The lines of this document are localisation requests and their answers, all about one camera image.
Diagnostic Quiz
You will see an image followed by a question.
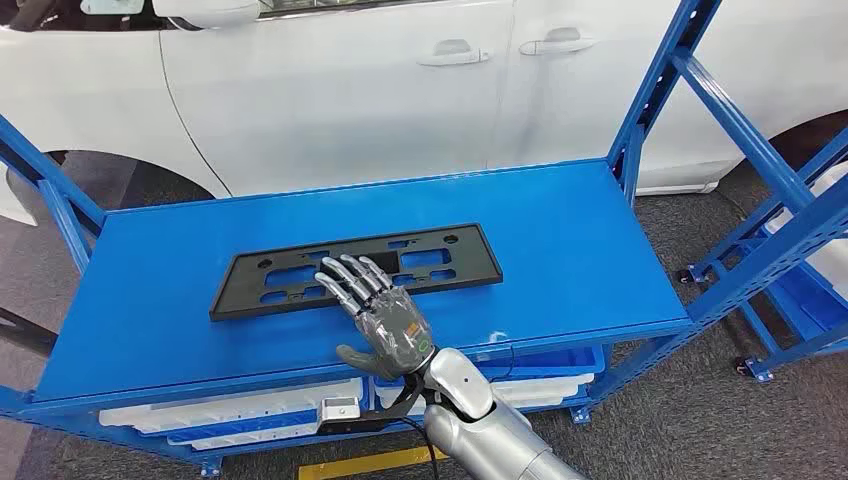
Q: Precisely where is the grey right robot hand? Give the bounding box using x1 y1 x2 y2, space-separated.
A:
313 253 439 383

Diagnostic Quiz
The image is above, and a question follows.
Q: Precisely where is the black plastic plate frame part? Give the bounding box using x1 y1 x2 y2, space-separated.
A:
209 223 505 324

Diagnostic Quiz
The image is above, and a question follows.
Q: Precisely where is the blue metal shelf rack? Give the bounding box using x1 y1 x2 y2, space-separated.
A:
0 0 848 480

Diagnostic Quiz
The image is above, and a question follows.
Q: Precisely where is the yellow floor tape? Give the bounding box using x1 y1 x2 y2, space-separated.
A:
296 445 452 480

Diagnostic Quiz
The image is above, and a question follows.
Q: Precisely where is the white car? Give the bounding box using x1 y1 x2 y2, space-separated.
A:
0 0 848 227

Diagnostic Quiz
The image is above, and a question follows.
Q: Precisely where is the white car side mirror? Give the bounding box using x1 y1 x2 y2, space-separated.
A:
150 0 264 30

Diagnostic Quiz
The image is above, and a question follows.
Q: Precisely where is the blue wheeled metal rack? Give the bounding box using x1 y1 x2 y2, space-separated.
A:
675 125 848 386

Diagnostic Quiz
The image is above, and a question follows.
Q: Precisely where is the black camera bracket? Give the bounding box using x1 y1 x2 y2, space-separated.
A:
357 396 427 433

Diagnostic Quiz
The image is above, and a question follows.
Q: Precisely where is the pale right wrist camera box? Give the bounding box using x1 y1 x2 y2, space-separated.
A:
315 396 363 436

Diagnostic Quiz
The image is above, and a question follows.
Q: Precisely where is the black cable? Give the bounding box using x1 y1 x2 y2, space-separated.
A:
397 374 443 480

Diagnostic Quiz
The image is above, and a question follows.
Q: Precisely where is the white car door handle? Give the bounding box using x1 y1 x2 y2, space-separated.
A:
417 38 493 68
518 26 598 57

